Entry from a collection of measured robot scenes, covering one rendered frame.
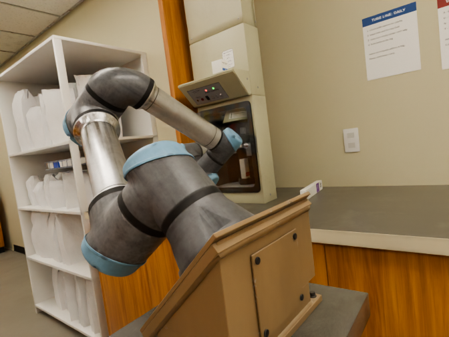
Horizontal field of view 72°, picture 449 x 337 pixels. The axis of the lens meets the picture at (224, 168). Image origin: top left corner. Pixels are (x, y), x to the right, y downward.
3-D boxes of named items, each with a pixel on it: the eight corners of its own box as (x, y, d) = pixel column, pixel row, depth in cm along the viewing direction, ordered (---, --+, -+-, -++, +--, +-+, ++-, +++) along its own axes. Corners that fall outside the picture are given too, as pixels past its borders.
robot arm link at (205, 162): (219, 168, 100) (199, 146, 104) (198, 192, 103) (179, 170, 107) (230, 170, 107) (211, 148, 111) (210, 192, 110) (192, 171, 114)
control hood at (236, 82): (197, 107, 152) (194, 87, 151) (252, 94, 131) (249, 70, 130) (180, 107, 143) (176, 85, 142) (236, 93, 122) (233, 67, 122)
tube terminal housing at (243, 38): (238, 192, 174) (221, 53, 169) (290, 192, 154) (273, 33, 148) (209, 202, 155) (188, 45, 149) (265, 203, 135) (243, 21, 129)
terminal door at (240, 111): (209, 192, 154) (198, 111, 151) (261, 192, 134) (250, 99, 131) (208, 192, 153) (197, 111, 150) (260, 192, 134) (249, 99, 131)
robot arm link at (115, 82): (110, 41, 82) (238, 131, 109) (88, 74, 85) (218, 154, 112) (110, 53, 73) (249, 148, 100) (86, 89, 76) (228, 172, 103)
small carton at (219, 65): (219, 77, 136) (217, 63, 136) (228, 75, 134) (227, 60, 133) (212, 76, 132) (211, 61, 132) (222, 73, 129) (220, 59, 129)
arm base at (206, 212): (232, 235, 39) (187, 179, 42) (168, 303, 44) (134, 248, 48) (278, 218, 51) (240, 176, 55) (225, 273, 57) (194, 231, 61)
